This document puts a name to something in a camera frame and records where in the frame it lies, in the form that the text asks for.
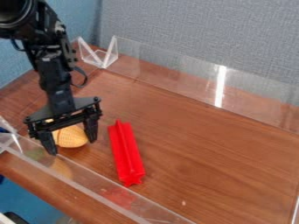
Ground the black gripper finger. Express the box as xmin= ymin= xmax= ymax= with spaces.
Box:
xmin=37 ymin=130 xmax=58 ymax=156
xmin=83 ymin=115 xmax=99 ymax=143

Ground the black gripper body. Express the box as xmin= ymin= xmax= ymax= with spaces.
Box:
xmin=24 ymin=85 xmax=102 ymax=138

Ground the yellow green toy corn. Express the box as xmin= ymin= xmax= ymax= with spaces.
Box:
xmin=52 ymin=125 xmax=90 ymax=148

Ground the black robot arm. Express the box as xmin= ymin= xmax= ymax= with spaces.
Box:
xmin=0 ymin=0 xmax=102 ymax=155

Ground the red star-shaped plastic bar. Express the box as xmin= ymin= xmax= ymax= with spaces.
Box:
xmin=107 ymin=120 xmax=146 ymax=187

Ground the clear acrylic left bracket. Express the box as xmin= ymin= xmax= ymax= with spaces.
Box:
xmin=0 ymin=116 xmax=24 ymax=154

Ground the black cable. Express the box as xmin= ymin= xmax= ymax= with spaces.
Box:
xmin=70 ymin=66 xmax=90 ymax=89

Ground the clear acrylic front wall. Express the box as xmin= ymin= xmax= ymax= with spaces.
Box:
xmin=0 ymin=136 xmax=196 ymax=224

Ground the clear acrylic wall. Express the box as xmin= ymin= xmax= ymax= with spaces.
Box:
xmin=108 ymin=37 xmax=299 ymax=134
xmin=0 ymin=136 xmax=196 ymax=224

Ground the clear acrylic corner bracket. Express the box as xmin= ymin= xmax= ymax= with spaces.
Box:
xmin=78 ymin=37 xmax=119 ymax=69

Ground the clear acrylic back wall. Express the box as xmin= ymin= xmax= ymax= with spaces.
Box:
xmin=108 ymin=37 xmax=299 ymax=134

